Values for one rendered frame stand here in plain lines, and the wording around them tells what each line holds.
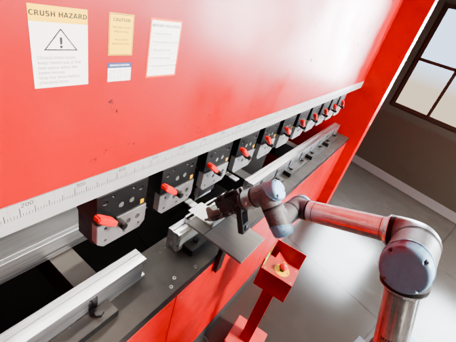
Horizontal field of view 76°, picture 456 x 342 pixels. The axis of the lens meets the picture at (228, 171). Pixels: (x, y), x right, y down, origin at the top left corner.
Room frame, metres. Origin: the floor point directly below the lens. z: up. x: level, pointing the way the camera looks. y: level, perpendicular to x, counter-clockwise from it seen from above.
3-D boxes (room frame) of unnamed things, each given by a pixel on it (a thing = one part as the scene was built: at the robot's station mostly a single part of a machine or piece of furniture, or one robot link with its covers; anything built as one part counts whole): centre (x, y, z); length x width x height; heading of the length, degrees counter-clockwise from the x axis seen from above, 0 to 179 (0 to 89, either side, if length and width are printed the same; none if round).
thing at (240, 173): (1.65, 0.13, 0.81); 0.64 x 0.08 x 0.14; 63
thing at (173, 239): (1.00, 0.05, 0.92); 0.39 x 0.06 x 0.10; 153
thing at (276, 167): (2.07, -0.51, 0.92); 1.68 x 0.06 x 0.10; 153
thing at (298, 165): (1.81, -0.44, 0.89); 0.30 x 0.05 x 0.03; 153
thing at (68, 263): (0.72, 0.61, 0.81); 0.64 x 0.08 x 0.14; 63
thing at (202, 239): (0.96, 0.00, 0.89); 0.30 x 0.05 x 0.03; 153
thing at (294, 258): (1.01, -0.38, 0.75); 0.20 x 0.16 x 0.18; 158
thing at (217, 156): (0.92, 0.08, 1.26); 0.15 x 0.09 x 0.17; 153
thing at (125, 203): (0.57, 0.26, 1.26); 0.15 x 0.09 x 0.17; 153
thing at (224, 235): (0.88, -0.06, 1.00); 0.26 x 0.18 x 0.01; 63
